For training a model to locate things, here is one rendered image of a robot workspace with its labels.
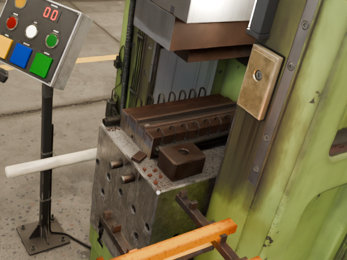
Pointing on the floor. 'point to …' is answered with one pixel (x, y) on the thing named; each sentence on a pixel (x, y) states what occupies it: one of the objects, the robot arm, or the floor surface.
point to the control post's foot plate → (34, 230)
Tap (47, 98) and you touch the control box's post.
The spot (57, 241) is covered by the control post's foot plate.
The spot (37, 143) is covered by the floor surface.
